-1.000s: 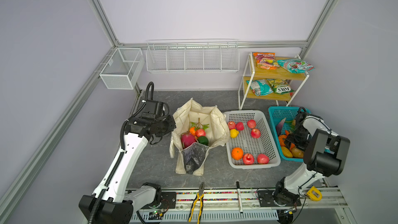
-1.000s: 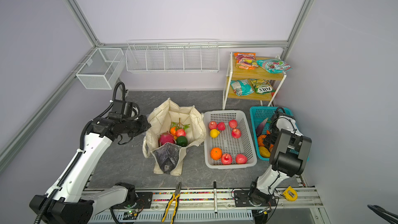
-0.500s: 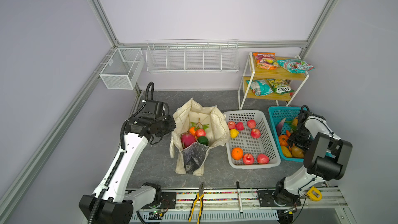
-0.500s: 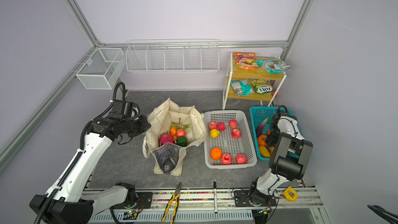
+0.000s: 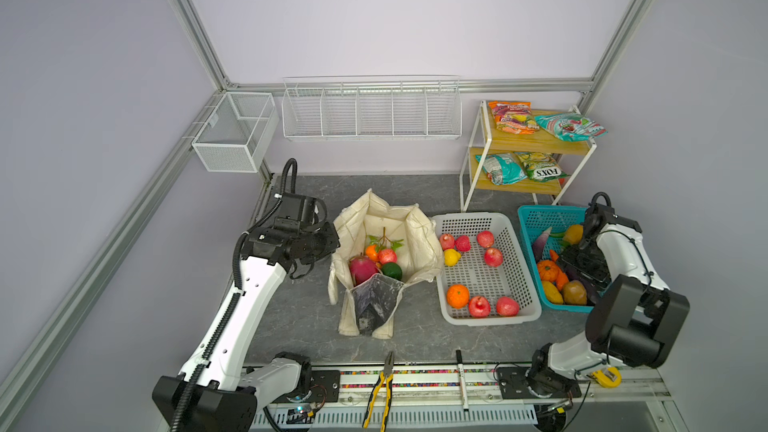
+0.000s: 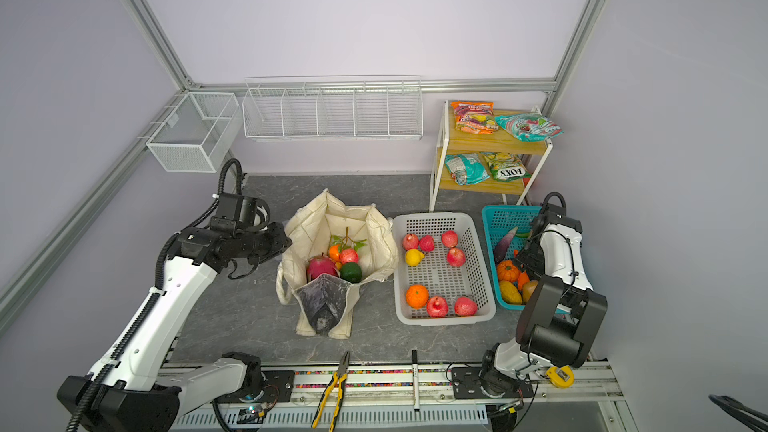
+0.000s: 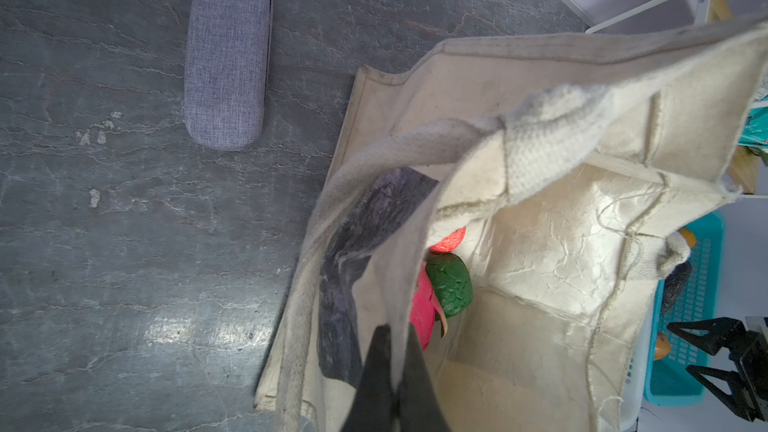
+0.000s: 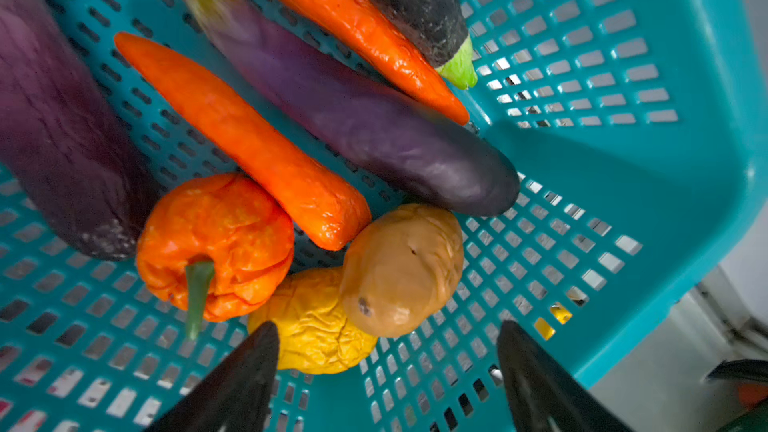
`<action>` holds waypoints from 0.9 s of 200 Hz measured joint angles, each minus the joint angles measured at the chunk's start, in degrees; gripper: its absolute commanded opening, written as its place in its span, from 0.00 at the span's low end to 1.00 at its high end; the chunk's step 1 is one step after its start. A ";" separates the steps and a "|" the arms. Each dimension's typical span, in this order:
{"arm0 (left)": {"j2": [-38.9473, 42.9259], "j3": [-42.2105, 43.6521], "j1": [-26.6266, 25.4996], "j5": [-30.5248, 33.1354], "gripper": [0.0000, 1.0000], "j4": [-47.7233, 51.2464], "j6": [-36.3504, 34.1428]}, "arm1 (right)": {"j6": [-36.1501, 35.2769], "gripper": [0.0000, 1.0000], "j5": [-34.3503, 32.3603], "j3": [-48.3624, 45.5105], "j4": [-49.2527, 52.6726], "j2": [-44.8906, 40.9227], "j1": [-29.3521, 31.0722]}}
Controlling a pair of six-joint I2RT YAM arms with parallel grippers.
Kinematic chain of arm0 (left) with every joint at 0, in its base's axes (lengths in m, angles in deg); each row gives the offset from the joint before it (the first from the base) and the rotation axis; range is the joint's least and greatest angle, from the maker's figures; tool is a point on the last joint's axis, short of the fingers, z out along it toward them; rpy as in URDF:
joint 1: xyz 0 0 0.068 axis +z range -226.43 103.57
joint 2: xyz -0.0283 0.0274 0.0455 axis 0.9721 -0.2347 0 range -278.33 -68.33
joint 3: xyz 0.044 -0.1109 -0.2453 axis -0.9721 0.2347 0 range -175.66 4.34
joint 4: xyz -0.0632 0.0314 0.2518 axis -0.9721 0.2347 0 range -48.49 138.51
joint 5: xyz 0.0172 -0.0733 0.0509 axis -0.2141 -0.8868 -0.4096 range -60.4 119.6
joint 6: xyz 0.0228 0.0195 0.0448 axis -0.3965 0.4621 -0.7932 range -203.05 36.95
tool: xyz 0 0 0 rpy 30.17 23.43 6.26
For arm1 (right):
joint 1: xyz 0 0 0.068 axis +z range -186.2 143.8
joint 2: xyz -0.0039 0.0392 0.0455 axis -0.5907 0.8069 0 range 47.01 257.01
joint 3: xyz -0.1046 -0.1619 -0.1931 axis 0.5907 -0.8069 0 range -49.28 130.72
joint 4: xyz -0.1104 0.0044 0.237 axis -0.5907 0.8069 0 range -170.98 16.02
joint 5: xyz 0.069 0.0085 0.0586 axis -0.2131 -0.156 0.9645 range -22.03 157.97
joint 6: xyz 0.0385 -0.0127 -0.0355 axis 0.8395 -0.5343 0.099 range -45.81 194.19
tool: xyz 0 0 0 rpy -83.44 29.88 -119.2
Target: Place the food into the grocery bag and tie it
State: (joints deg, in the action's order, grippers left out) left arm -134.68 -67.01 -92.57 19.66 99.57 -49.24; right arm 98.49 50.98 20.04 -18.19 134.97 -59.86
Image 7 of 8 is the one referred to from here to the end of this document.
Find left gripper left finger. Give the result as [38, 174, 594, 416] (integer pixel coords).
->
[342, 325, 394, 432]

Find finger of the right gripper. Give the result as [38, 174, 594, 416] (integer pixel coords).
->
[686, 365, 759, 422]
[667, 317, 747, 356]

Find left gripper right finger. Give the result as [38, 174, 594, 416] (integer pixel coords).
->
[397, 324, 450, 432]

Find magenta dragon fruit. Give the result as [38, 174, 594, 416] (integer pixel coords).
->
[410, 262, 448, 350]

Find green bell pepper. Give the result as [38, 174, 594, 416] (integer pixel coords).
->
[425, 253, 474, 317]

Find red apple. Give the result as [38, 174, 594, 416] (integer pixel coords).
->
[428, 227, 467, 254]

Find cream canvas grocery bag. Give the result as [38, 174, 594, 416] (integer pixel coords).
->
[254, 16, 767, 431]

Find dark green cucumber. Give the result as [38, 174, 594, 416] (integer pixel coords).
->
[660, 261, 693, 314]

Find teal plastic vegetable basket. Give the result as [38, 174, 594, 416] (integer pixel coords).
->
[643, 211, 727, 407]

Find white plastic fruit basket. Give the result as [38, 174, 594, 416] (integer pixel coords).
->
[620, 306, 653, 431]

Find wooden two-tier shelf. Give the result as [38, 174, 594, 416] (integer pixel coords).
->
[585, 0, 767, 199]

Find grey cloth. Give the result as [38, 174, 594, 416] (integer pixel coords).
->
[183, 0, 273, 151]

